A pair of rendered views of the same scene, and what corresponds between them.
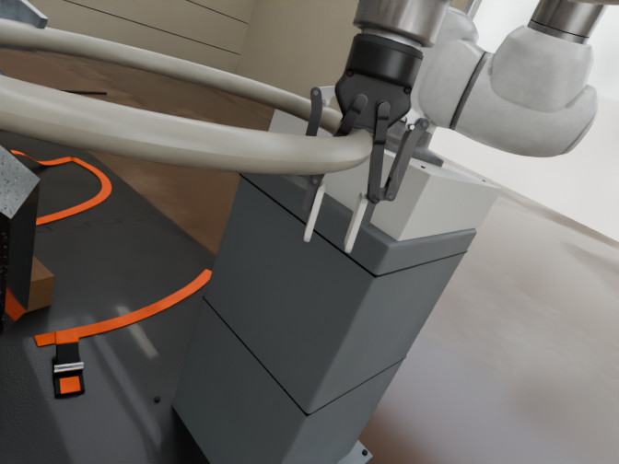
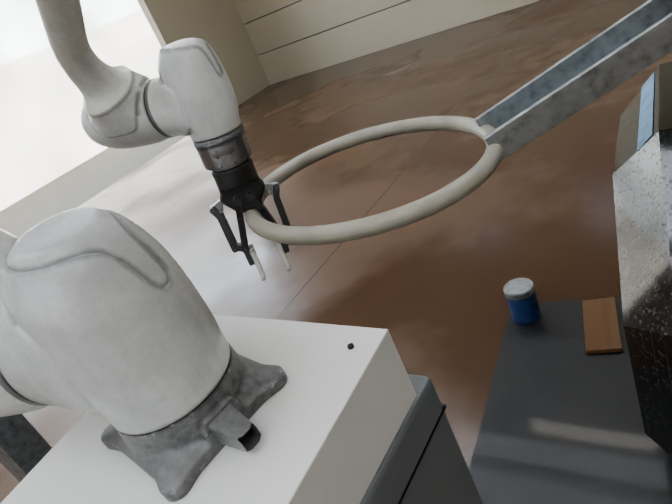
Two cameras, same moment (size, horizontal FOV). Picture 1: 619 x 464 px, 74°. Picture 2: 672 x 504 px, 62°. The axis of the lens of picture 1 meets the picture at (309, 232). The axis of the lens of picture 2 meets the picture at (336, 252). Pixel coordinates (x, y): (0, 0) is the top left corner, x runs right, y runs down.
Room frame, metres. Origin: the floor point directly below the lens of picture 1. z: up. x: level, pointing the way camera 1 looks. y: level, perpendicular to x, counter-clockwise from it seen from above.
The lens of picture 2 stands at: (1.44, 0.21, 1.29)
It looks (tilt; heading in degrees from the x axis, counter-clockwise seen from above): 26 degrees down; 186
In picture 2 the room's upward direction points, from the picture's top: 25 degrees counter-clockwise
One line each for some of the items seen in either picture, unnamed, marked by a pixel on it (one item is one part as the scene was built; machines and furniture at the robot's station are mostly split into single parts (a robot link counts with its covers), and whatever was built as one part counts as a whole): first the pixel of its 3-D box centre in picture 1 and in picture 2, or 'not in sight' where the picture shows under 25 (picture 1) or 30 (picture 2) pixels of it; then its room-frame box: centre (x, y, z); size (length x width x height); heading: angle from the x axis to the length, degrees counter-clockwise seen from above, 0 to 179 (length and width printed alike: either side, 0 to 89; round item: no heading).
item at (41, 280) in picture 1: (8, 271); not in sight; (1.06, 0.86, 0.07); 0.30 x 0.12 x 0.12; 65
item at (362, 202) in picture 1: (355, 222); (257, 262); (0.48, -0.05, 0.87); 0.03 x 0.01 x 0.07; 6
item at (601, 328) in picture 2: not in sight; (601, 324); (0.02, 0.72, 0.02); 0.25 x 0.10 x 0.01; 156
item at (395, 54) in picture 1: (376, 87); (239, 185); (0.48, -0.01, 1.02); 0.08 x 0.07 x 0.09; 96
